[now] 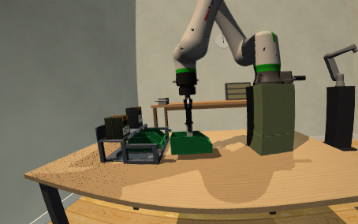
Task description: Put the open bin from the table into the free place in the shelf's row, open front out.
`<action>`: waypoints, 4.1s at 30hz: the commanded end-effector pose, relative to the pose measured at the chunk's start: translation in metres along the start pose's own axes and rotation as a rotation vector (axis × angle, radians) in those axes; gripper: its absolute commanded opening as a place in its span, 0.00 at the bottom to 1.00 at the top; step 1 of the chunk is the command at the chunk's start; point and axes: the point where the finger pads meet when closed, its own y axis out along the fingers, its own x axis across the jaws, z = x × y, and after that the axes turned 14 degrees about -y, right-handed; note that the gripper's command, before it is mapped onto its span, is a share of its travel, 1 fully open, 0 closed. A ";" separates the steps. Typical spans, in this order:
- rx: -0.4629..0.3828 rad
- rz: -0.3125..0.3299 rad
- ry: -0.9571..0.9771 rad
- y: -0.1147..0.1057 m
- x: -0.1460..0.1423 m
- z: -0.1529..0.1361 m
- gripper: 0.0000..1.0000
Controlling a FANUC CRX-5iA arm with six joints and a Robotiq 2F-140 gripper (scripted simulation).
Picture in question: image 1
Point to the green bin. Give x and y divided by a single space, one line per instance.
146 138
181 144
157 131

